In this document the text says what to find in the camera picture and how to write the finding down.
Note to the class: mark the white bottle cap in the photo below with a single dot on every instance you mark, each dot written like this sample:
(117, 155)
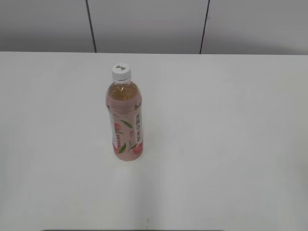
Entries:
(121, 72)

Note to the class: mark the pink peach tea bottle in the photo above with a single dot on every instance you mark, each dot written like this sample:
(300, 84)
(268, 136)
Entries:
(124, 104)

